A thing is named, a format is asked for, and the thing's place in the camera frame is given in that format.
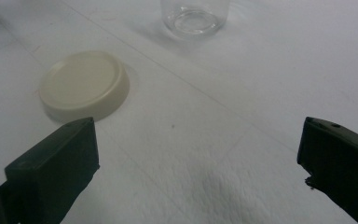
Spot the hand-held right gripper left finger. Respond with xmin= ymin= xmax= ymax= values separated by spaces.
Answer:
xmin=0 ymin=117 xmax=101 ymax=224

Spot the clear glass jar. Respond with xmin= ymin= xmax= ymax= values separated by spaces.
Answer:
xmin=159 ymin=0 xmax=231 ymax=41

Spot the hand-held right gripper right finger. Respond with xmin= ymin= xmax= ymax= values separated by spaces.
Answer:
xmin=296 ymin=116 xmax=358 ymax=224

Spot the cream round lid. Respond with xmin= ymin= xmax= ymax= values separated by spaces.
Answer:
xmin=38 ymin=50 xmax=131 ymax=123

